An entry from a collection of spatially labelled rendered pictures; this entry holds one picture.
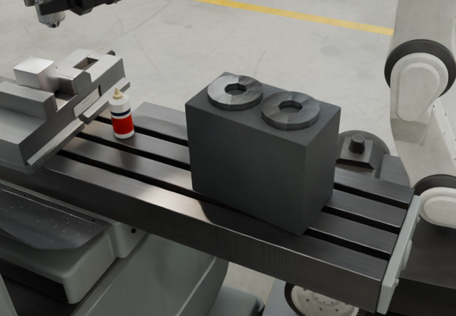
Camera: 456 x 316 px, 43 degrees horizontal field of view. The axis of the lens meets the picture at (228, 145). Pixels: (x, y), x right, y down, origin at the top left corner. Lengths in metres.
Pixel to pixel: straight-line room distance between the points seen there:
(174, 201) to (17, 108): 0.37
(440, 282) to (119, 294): 0.72
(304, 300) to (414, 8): 0.73
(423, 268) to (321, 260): 0.57
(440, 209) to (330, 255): 0.55
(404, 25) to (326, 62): 2.14
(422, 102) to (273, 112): 0.47
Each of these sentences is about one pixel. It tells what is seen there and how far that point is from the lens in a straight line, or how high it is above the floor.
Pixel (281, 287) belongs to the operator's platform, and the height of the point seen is 0.40.
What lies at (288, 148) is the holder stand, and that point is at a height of 1.12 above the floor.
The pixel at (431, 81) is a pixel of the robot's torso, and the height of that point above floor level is 1.02.
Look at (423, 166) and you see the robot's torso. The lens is 1.44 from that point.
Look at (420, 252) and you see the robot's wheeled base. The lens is 1.51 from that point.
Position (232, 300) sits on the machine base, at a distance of 1.83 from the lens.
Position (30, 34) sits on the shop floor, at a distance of 3.96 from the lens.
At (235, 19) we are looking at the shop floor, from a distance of 3.85.
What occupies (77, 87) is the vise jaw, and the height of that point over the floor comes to 1.03.
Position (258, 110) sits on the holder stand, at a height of 1.13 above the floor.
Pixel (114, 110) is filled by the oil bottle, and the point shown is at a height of 1.01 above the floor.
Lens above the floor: 1.64
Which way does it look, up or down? 37 degrees down
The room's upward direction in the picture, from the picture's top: 2 degrees counter-clockwise
